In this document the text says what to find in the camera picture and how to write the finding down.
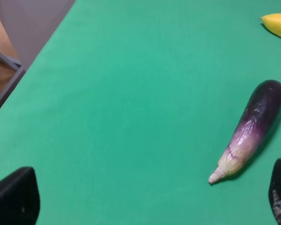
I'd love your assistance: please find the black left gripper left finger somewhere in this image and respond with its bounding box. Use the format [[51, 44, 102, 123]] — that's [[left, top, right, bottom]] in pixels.
[[0, 166, 40, 225]]

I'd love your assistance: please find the yellow banana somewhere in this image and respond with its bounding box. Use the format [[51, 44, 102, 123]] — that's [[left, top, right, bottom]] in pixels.
[[261, 13, 281, 37]]

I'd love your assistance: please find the purple eggplant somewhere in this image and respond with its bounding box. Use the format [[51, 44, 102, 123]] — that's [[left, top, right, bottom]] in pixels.
[[208, 80, 281, 185]]

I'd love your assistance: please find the green table cloth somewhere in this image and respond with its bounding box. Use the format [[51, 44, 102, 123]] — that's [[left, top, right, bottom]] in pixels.
[[0, 0, 281, 225]]

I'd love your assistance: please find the grey metal frame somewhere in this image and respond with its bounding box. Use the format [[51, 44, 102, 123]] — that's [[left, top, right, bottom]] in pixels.
[[0, 52, 26, 108]]

